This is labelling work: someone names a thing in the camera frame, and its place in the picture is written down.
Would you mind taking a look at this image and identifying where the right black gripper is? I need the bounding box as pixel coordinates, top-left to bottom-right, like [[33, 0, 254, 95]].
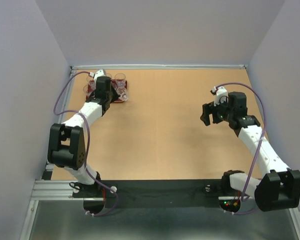
[[199, 95, 234, 126]]

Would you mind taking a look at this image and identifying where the cluster back clear glass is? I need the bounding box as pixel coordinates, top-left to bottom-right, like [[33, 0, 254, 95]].
[[116, 87, 129, 102]]

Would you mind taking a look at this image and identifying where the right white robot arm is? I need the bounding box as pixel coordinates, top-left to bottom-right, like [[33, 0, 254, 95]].
[[200, 87, 300, 212]]

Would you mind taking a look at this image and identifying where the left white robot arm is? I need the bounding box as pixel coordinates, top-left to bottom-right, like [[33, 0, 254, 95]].
[[47, 76, 119, 197]]

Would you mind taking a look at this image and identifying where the red lacquer tray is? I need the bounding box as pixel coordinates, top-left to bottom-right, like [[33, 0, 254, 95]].
[[83, 79, 129, 103]]

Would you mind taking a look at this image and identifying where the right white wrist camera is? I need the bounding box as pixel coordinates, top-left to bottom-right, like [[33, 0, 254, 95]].
[[210, 86, 228, 106]]

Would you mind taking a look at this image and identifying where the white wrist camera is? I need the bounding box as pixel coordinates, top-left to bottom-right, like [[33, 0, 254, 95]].
[[210, 86, 228, 106], [89, 68, 107, 81]]

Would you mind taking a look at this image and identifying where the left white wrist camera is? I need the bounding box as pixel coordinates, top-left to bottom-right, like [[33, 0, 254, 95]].
[[89, 68, 107, 81]]

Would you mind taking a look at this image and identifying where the aluminium frame rail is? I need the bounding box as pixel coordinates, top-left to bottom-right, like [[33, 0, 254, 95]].
[[70, 64, 247, 70]]

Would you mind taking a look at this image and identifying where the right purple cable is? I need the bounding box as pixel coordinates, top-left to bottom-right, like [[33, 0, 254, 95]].
[[214, 82, 268, 216]]

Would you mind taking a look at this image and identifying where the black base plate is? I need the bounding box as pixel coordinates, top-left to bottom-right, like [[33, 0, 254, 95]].
[[69, 179, 238, 210]]

